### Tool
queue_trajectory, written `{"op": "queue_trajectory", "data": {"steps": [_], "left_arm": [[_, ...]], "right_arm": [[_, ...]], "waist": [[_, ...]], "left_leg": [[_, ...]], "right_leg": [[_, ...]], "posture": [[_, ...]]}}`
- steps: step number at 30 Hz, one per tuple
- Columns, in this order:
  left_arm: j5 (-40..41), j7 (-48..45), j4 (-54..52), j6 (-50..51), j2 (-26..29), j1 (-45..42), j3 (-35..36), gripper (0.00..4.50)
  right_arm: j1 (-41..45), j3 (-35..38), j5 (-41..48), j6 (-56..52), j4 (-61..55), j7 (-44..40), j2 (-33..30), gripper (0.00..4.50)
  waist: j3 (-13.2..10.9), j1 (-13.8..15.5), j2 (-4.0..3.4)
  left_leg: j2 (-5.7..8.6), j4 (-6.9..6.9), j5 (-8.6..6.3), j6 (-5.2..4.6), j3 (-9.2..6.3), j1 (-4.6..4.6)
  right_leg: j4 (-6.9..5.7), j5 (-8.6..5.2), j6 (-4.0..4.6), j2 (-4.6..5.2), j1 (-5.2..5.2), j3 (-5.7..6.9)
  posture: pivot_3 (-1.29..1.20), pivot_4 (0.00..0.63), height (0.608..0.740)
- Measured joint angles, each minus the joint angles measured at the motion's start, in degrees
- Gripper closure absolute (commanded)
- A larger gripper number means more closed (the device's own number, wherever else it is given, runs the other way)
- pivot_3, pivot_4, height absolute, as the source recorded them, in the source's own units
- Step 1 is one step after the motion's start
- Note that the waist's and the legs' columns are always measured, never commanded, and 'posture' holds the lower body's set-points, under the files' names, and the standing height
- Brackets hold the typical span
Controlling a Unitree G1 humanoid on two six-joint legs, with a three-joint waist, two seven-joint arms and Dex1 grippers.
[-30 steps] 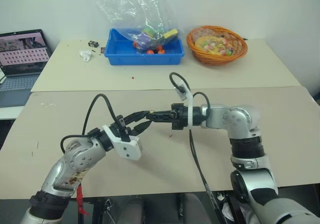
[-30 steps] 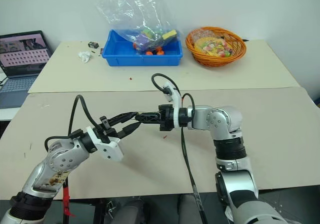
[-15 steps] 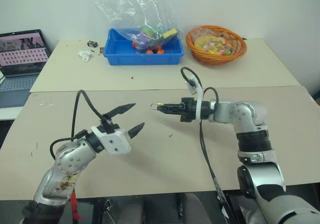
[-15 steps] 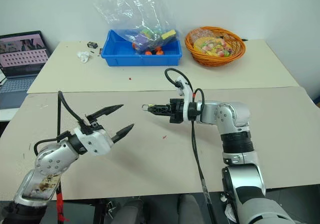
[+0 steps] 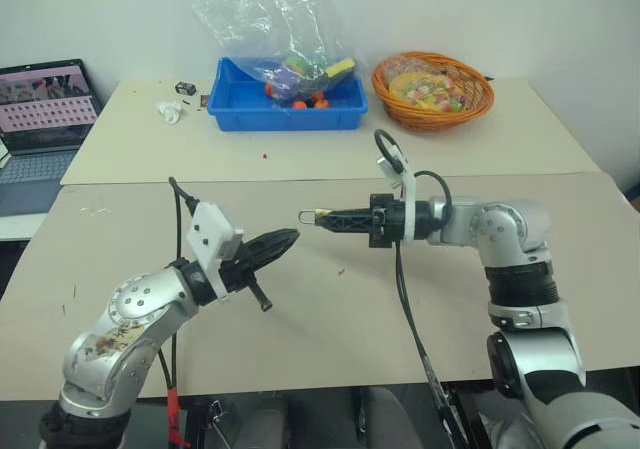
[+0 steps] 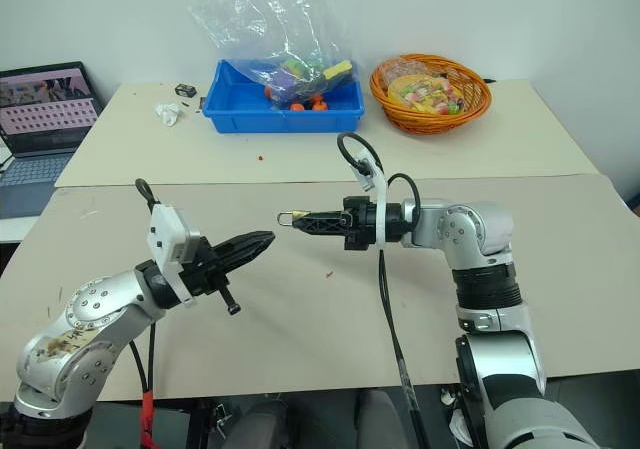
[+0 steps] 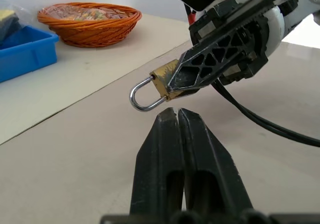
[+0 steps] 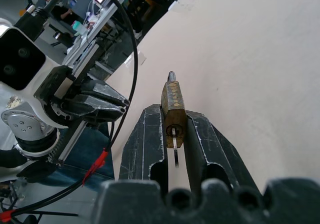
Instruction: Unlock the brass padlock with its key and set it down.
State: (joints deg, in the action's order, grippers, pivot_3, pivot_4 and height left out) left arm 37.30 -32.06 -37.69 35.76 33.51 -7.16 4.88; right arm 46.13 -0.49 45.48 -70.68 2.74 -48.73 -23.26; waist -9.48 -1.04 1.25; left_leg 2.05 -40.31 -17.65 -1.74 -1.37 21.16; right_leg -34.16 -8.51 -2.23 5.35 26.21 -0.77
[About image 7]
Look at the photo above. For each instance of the orange wicker basket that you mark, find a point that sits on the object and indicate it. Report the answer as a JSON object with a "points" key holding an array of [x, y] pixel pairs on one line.
{"points": [[95, 33]]}

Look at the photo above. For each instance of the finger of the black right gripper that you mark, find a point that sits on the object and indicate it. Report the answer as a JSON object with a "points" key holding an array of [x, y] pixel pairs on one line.
{"points": [[186, 92]]}

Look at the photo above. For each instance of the yellow sponge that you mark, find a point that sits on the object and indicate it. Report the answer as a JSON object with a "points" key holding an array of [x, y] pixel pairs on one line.
{"points": [[6, 14]]}

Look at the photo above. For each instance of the colourful wrapped snack packet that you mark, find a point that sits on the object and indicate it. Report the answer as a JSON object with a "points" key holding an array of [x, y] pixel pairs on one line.
{"points": [[85, 13]]}

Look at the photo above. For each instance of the dark blue sponge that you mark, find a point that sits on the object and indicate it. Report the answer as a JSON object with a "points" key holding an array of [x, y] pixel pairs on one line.
{"points": [[10, 28]]}

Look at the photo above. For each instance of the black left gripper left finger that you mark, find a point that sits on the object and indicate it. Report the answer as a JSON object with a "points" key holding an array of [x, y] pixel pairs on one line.
{"points": [[157, 159]]}

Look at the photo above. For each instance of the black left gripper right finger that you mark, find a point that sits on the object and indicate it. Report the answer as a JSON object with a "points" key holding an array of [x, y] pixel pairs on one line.
{"points": [[210, 164]]}

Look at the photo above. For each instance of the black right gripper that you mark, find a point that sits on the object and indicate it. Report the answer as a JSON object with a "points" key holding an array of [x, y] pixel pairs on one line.
{"points": [[220, 19]]}

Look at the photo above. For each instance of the blue plastic bin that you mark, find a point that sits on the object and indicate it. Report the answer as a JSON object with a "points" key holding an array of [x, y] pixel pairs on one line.
{"points": [[27, 52]]}

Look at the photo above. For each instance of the brass padlock with steel shackle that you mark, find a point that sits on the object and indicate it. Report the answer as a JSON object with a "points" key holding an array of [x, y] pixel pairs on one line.
{"points": [[160, 80]]}

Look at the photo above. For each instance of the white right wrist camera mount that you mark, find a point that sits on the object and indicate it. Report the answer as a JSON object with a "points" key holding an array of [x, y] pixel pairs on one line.
{"points": [[275, 28]]}

